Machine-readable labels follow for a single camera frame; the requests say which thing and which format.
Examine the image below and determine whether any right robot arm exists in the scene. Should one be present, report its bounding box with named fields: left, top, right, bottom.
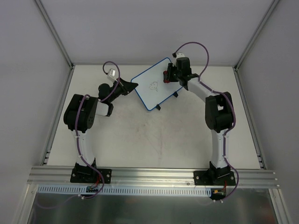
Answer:
left=163, top=53, right=236, bottom=186

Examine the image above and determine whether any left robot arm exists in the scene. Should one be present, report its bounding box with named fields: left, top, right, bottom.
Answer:
left=63, top=79, right=138, bottom=184

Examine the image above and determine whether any right aluminium frame post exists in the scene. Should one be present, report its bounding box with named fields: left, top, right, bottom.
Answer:
left=234, top=0, right=280, bottom=71

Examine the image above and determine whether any left aluminium frame post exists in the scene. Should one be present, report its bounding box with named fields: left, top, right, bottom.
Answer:
left=34, top=0, right=74, bottom=69

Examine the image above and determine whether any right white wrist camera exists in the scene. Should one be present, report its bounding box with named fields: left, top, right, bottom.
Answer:
left=172, top=52, right=185, bottom=59

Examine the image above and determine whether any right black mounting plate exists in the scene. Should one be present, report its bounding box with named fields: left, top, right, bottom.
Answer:
left=193, top=170, right=236, bottom=186

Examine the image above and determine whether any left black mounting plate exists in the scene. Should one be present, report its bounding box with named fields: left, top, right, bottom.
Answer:
left=70, top=168, right=112, bottom=184

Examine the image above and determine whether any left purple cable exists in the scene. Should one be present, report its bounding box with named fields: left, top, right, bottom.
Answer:
left=74, top=61, right=120, bottom=200

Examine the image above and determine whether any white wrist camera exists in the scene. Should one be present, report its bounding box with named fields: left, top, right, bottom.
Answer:
left=107, top=69, right=117, bottom=82
left=172, top=52, right=185, bottom=59

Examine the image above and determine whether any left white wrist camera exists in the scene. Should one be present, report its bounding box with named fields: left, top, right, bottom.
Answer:
left=107, top=69, right=117, bottom=82

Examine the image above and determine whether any white slotted cable duct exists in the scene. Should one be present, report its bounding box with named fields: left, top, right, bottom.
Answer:
left=37, top=184, right=212, bottom=197

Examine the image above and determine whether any purple cable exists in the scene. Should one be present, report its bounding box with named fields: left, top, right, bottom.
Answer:
left=172, top=42, right=239, bottom=203
left=74, top=61, right=120, bottom=200

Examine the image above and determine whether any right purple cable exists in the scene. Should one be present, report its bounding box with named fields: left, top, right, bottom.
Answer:
left=172, top=42, right=239, bottom=203

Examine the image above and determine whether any blue framed whiteboard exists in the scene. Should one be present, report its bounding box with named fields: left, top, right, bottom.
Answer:
left=131, top=57, right=183, bottom=111

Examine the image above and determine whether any black mounting plate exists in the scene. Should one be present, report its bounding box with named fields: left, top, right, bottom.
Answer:
left=193, top=170, right=236, bottom=186
left=70, top=168, right=112, bottom=184

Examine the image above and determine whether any aluminium frame post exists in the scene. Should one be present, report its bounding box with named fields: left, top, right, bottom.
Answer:
left=34, top=0, right=74, bottom=69
left=234, top=0, right=280, bottom=71

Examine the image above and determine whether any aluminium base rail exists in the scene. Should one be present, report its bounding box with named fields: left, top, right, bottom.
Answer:
left=27, top=166, right=280, bottom=189

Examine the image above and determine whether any red bone-shaped eraser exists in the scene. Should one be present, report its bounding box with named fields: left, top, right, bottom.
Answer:
left=163, top=70, right=170, bottom=83

